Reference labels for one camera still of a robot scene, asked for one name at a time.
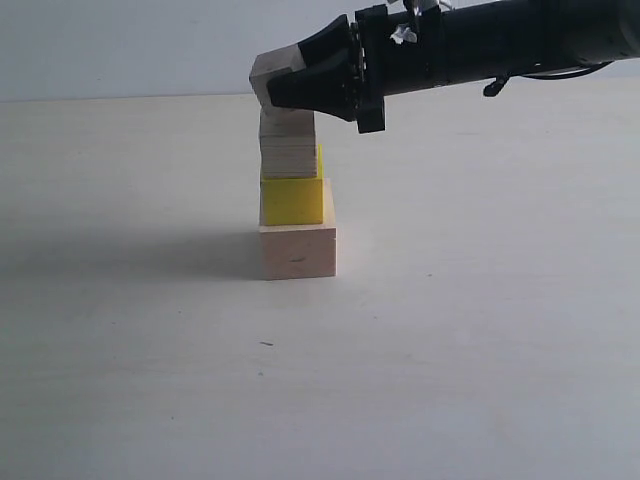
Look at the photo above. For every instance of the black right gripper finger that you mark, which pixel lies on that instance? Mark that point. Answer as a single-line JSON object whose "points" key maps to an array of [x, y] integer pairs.
{"points": [[330, 86], [330, 40]]}

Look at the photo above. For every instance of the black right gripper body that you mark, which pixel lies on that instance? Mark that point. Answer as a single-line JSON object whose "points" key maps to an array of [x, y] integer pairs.
{"points": [[399, 53]]}

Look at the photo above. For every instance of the small wooden cube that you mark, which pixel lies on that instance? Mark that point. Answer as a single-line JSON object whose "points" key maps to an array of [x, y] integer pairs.
{"points": [[272, 64]]}

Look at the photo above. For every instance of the medium layered wooden cube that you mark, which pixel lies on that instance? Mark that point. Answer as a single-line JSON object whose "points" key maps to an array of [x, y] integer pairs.
{"points": [[287, 143]]}

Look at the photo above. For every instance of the yellow cube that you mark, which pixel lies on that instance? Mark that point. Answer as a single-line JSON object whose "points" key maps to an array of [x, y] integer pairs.
{"points": [[293, 201]]}

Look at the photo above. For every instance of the large wooden cube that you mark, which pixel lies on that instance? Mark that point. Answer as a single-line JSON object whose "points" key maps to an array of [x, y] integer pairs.
{"points": [[301, 251]]}

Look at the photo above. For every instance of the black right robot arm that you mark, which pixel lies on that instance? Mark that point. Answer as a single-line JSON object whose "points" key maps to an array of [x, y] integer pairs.
{"points": [[542, 40]]}

